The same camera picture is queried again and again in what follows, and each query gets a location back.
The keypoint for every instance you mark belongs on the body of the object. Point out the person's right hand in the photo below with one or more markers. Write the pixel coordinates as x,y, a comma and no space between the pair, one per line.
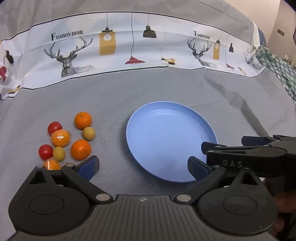
286,201

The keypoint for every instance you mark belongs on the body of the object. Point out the grey tablecloth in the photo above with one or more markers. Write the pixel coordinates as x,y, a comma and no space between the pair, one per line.
161,88

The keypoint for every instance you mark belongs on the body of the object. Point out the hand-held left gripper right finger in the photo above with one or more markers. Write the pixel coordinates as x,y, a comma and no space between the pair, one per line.
198,170

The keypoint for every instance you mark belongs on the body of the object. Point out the green checkered cloth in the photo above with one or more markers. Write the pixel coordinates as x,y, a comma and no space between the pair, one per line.
279,67

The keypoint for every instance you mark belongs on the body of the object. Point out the red cherry tomato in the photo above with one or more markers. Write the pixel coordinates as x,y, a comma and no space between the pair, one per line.
54,128
45,151

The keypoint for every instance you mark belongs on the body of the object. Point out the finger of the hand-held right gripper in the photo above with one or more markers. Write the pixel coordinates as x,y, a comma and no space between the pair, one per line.
254,140
254,157

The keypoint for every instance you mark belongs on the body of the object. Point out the plastic-wrapped orange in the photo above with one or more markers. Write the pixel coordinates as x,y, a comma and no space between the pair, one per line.
60,138
52,165

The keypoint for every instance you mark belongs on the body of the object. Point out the orange mandarin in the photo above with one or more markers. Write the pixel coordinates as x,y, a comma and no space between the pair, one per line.
81,150
83,120

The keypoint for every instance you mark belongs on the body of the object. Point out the yellow-green longan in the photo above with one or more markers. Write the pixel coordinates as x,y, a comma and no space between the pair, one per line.
89,133
59,153

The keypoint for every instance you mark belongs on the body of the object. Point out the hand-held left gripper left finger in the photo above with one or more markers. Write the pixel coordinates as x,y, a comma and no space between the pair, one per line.
89,167

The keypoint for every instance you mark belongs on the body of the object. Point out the dark blue cloth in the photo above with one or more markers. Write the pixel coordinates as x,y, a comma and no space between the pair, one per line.
262,37

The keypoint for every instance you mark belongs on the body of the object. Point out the blue round plate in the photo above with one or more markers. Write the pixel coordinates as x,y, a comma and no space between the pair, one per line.
166,139

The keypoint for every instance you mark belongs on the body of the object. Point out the white printed deer cloth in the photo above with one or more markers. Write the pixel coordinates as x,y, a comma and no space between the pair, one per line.
138,41

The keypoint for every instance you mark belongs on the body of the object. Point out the small wall sign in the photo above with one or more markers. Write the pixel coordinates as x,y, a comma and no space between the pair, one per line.
281,32

